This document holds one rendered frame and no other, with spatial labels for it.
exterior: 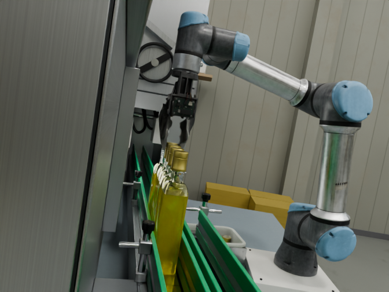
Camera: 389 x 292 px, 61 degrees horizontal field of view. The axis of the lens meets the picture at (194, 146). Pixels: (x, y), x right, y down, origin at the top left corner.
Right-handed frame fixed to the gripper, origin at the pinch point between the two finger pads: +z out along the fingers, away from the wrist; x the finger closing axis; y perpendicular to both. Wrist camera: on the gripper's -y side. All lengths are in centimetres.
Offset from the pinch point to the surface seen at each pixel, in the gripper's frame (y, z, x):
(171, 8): -93, -64, 2
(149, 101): -93, -13, -2
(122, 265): -9.6, 40.5, -7.8
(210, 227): 8.9, 19.2, 12.5
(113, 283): 24.6, 27.4, -11.2
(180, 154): 18.8, -0.2, -0.8
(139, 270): 23.2, 25.1, -6.1
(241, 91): -337, -52, 133
